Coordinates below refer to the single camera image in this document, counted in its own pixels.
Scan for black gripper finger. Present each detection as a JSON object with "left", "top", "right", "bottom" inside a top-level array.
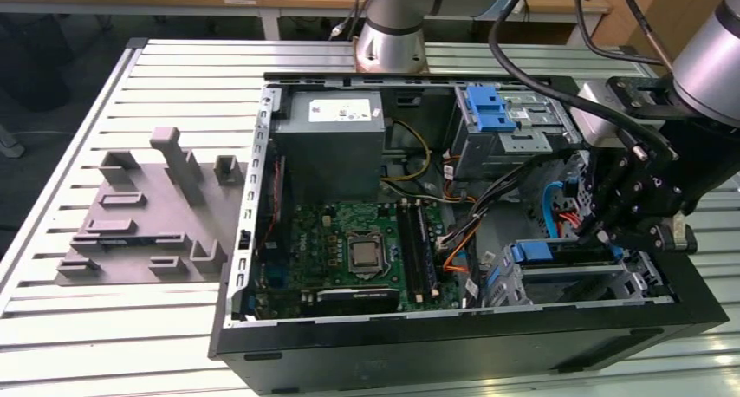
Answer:
[
  {"left": 577, "top": 153, "right": 643, "bottom": 245},
  {"left": 599, "top": 213, "right": 675, "bottom": 254}
]

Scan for hard disk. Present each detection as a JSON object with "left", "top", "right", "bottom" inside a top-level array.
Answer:
[{"left": 513, "top": 238, "right": 629, "bottom": 268}]

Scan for metal disk bay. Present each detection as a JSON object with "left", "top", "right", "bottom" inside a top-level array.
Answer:
[{"left": 478, "top": 239, "right": 659, "bottom": 307}]

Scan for metal optical drive cage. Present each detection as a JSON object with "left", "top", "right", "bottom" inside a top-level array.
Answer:
[{"left": 449, "top": 84, "right": 582, "bottom": 181}]

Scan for blue drive latch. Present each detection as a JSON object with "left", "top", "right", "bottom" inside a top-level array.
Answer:
[{"left": 465, "top": 86, "right": 515, "bottom": 133}]

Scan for wooden cabinet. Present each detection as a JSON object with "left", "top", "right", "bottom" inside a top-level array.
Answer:
[{"left": 587, "top": 0, "right": 740, "bottom": 81}]

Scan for black RAM stick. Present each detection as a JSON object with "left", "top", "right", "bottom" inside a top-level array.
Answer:
[{"left": 413, "top": 204, "right": 439, "bottom": 301}]

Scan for black RAM slot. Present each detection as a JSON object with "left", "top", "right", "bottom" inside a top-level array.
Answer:
[{"left": 397, "top": 199, "right": 422, "bottom": 303}]

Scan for silver CPU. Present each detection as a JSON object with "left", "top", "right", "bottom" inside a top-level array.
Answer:
[{"left": 345, "top": 239, "right": 383, "bottom": 269}]

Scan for black open PC case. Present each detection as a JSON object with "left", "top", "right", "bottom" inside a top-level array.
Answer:
[{"left": 206, "top": 71, "right": 730, "bottom": 394}]

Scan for grey power supply unit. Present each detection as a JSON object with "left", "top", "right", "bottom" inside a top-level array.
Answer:
[{"left": 270, "top": 88, "right": 387, "bottom": 203}]

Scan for black graphics card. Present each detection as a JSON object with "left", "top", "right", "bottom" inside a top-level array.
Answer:
[{"left": 299, "top": 286, "right": 401, "bottom": 316}]

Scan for green motherboard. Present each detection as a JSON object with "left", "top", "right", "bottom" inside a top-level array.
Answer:
[{"left": 253, "top": 199, "right": 481, "bottom": 318}]

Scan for grey parts rack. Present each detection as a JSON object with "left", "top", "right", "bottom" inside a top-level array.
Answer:
[{"left": 54, "top": 126, "right": 249, "bottom": 288}]

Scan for black office chair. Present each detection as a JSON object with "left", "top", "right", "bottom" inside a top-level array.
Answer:
[{"left": 0, "top": 13, "right": 117, "bottom": 113}]

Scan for grey chair foot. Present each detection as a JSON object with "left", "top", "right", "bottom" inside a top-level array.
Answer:
[{"left": 0, "top": 123, "right": 27, "bottom": 159}]

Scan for red power wire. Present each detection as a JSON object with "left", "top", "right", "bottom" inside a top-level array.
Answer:
[{"left": 553, "top": 197, "right": 586, "bottom": 229}]

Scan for blue data wire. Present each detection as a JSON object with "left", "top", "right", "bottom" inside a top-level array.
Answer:
[{"left": 541, "top": 178, "right": 585, "bottom": 242}]

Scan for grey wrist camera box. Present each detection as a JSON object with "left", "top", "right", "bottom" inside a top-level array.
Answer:
[{"left": 577, "top": 81, "right": 638, "bottom": 149}]

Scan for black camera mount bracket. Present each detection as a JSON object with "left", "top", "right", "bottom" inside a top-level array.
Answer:
[{"left": 605, "top": 74, "right": 686, "bottom": 120}]

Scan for black cable bundle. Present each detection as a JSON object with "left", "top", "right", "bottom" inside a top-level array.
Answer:
[{"left": 438, "top": 158, "right": 557, "bottom": 251}]

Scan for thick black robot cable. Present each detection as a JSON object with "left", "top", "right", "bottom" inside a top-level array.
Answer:
[{"left": 487, "top": 0, "right": 681, "bottom": 160}]

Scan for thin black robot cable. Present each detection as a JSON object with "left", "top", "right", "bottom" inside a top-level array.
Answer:
[{"left": 615, "top": 0, "right": 675, "bottom": 74}]

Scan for orange wires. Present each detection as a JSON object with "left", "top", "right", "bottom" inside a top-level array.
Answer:
[{"left": 441, "top": 236, "right": 473, "bottom": 273}]

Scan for yellow wire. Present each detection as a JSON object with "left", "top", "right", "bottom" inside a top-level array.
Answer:
[{"left": 378, "top": 118, "right": 434, "bottom": 184}]

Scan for dangling cable white plug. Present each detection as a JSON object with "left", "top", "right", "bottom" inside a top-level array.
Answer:
[{"left": 326, "top": 0, "right": 370, "bottom": 41}]

